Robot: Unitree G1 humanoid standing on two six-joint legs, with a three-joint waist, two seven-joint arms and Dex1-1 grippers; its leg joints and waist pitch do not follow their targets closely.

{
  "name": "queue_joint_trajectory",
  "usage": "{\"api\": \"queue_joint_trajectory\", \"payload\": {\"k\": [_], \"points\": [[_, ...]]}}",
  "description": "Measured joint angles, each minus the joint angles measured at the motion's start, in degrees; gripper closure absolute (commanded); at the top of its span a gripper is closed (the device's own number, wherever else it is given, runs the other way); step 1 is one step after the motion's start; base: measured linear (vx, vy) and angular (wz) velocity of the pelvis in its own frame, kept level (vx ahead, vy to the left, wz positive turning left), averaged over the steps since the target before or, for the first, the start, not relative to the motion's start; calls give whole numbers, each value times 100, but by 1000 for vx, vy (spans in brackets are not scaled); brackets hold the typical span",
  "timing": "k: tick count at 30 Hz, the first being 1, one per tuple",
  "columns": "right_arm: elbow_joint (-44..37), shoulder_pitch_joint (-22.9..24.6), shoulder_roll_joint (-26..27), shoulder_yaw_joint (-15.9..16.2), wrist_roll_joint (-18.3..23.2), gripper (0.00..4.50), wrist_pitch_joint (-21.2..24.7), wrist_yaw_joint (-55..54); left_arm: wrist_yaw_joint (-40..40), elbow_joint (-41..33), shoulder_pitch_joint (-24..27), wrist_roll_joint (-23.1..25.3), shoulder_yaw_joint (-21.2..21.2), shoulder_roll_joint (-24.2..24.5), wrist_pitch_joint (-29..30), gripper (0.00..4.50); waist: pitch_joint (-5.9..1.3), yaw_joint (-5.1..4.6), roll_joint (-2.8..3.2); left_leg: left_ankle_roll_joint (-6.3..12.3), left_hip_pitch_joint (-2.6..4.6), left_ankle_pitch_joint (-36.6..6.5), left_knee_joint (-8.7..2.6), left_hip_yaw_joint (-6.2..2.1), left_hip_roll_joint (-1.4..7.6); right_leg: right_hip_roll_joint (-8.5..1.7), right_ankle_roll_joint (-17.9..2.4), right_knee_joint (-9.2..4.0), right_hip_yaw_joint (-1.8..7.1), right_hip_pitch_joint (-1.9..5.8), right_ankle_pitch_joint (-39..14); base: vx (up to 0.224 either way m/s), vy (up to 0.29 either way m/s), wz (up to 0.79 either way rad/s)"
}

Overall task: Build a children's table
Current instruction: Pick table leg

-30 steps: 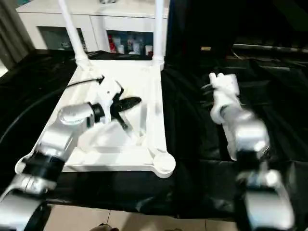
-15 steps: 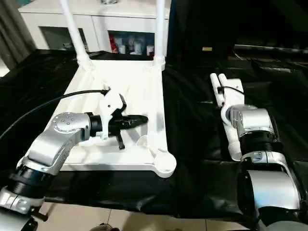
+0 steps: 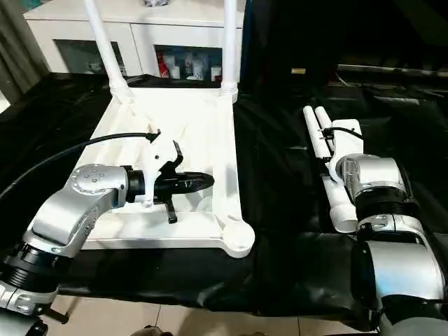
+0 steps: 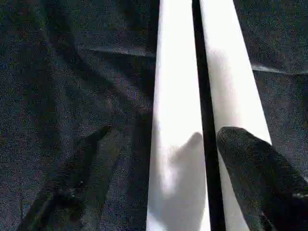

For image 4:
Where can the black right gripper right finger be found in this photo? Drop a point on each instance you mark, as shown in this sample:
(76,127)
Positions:
(269,183)

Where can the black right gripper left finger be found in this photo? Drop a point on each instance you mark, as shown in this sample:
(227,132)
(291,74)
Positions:
(77,180)

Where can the white plastic table leg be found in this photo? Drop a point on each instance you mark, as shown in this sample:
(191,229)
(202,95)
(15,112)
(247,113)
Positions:
(231,84)
(178,96)

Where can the black work mat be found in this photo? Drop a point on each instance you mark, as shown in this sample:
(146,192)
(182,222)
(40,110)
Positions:
(60,84)

